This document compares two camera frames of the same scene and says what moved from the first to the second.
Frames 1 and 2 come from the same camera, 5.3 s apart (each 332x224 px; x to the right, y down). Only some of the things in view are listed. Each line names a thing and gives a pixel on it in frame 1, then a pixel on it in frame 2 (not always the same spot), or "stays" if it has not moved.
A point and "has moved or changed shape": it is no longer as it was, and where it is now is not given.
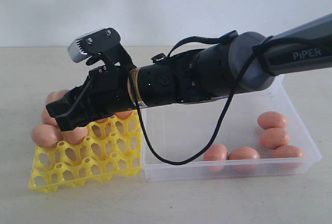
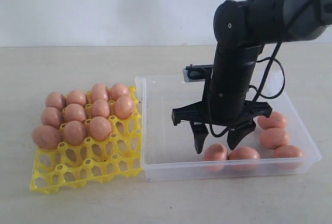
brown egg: [45, 136] stays
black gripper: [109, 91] to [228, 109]
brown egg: [270, 119] stays
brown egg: [102, 120] has moved or changed shape
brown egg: [76, 136] stays
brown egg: [215, 157] stays
